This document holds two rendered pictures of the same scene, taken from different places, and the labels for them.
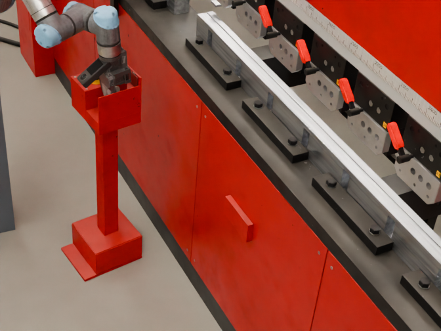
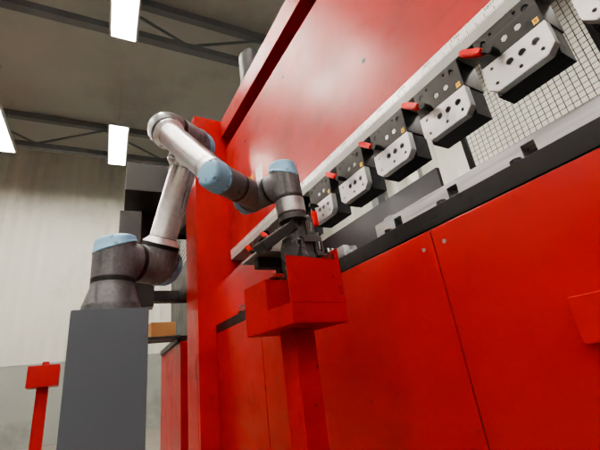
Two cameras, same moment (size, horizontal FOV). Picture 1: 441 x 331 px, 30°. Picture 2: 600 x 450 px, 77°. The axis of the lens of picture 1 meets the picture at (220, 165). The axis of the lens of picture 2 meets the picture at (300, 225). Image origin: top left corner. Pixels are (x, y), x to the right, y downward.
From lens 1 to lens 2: 2.26 m
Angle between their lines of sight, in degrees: 60
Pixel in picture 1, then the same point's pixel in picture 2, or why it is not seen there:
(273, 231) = not seen: outside the picture
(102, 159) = (302, 411)
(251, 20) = (449, 112)
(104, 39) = (284, 186)
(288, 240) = not seen: outside the picture
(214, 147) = (485, 261)
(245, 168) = (577, 192)
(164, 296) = not seen: outside the picture
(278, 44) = (505, 65)
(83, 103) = (262, 304)
